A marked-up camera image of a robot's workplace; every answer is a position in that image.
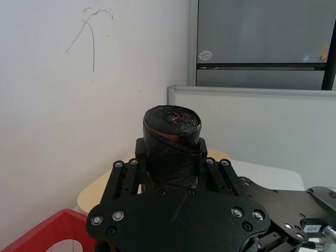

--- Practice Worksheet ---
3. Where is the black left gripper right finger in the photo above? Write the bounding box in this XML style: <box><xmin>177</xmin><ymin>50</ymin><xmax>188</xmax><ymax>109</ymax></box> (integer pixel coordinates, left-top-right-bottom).
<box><xmin>196</xmin><ymin>139</ymin><xmax>249</xmax><ymax>198</ymax></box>

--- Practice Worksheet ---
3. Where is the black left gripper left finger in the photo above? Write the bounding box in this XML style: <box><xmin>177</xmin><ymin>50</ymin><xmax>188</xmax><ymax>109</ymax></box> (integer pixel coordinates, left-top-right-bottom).
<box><xmin>101</xmin><ymin>136</ymin><xmax>148</xmax><ymax>205</ymax></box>

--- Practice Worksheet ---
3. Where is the black plastic bag roll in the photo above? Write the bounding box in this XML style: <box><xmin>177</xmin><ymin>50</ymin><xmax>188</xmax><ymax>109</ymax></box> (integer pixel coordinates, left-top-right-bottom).
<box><xmin>142</xmin><ymin>104</ymin><xmax>203</xmax><ymax>190</ymax></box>

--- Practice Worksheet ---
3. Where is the beige round-cornered table top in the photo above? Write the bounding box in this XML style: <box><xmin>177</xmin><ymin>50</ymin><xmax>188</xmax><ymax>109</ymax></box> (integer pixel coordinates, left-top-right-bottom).
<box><xmin>77</xmin><ymin>148</ymin><xmax>232</xmax><ymax>214</ymax></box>

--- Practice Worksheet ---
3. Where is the white table top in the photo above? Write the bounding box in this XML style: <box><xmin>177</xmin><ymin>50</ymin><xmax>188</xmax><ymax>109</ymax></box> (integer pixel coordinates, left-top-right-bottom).
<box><xmin>229</xmin><ymin>159</ymin><xmax>307</xmax><ymax>192</ymax></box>

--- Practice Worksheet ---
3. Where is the white partition panel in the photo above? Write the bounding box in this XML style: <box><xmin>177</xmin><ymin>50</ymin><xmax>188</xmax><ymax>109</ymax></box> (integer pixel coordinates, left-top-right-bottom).
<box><xmin>167</xmin><ymin>85</ymin><xmax>336</xmax><ymax>189</ymax></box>

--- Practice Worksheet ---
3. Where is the black metal plate with screws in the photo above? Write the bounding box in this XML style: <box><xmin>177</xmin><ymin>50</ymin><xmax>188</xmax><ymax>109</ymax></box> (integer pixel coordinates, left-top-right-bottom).
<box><xmin>236</xmin><ymin>175</ymin><xmax>336</xmax><ymax>252</ymax></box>

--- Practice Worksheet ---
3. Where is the red plastic crate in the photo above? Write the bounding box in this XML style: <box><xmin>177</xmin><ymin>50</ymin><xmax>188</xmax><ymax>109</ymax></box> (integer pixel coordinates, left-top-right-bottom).
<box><xmin>0</xmin><ymin>208</ymin><xmax>96</xmax><ymax>252</ymax></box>

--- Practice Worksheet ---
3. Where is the white oval sticker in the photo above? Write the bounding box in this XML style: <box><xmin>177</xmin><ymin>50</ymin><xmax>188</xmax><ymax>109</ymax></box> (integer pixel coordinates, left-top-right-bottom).
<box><xmin>198</xmin><ymin>50</ymin><xmax>214</xmax><ymax>61</ymax></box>

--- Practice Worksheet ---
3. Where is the grey metal cabinet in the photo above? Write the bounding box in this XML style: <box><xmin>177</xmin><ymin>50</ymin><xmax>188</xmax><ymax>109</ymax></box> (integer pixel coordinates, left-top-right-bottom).
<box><xmin>188</xmin><ymin>0</ymin><xmax>336</xmax><ymax>91</ymax></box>

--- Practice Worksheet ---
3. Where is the black upright post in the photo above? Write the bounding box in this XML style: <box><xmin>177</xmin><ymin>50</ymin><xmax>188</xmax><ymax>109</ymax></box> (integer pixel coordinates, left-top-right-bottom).
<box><xmin>321</xmin><ymin>0</ymin><xmax>336</xmax><ymax>91</ymax></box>

